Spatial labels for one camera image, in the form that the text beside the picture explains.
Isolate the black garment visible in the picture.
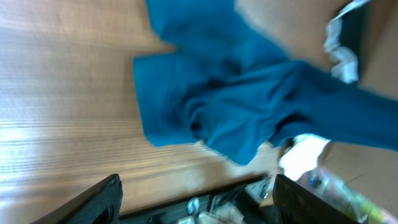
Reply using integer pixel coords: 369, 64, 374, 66
340, 4, 369, 85

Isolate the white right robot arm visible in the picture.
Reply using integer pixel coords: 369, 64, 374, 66
279, 134, 331, 181

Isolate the white garment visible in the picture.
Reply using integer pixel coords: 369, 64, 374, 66
323, 0, 370, 85

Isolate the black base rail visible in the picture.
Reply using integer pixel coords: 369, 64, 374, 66
119, 174, 278, 224

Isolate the blue t-shirt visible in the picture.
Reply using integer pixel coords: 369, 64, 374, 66
133, 1, 397, 165

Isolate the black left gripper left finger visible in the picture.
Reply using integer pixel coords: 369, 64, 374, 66
33, 174, 123, 224

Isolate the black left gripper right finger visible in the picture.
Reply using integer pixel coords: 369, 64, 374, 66
272, 174, 359, 224

